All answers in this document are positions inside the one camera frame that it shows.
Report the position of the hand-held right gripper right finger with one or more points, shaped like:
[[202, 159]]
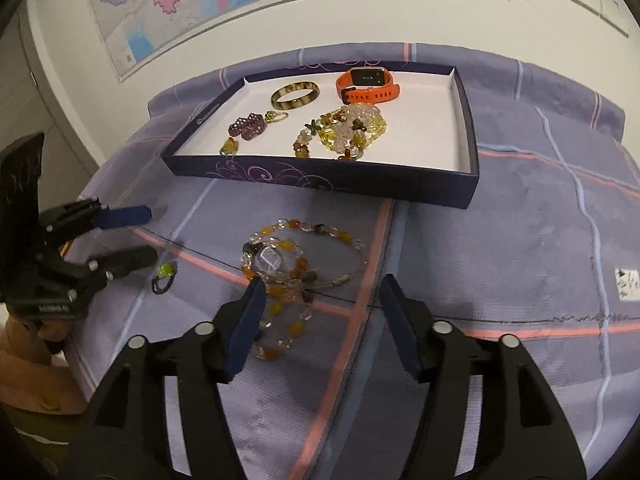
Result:
[[400, 330]]

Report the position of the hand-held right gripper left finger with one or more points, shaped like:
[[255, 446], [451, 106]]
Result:
[[245, 330]]

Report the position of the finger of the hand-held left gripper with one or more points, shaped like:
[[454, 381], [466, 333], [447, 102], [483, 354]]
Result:
[[125, 216], [132, 259]]

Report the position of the dark blue box tray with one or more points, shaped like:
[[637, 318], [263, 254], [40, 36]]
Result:
[[425, 125]]

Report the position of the person's left forearm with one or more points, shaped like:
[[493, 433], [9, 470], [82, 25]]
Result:
[[35, 380]]

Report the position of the person's left hand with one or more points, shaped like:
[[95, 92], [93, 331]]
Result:
[[47, 330]]

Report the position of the grey wooden door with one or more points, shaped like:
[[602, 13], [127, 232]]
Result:
[[50, 100]]

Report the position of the purple plaid bedsheet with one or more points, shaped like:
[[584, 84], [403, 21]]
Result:
[[525, 235]]

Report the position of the person's olive clothing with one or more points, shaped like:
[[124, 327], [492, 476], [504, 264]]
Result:
[[35, 435]]

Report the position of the tortoiseshell bangle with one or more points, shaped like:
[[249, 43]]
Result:
[[295, 106]]

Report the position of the white fabric label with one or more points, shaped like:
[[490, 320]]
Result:
[[627, 285]]

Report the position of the orange smartwatch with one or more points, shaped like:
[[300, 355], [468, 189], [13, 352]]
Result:
[[367, 94]]

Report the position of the white wall switch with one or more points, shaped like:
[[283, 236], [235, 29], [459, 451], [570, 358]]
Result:
[[614, 7]]

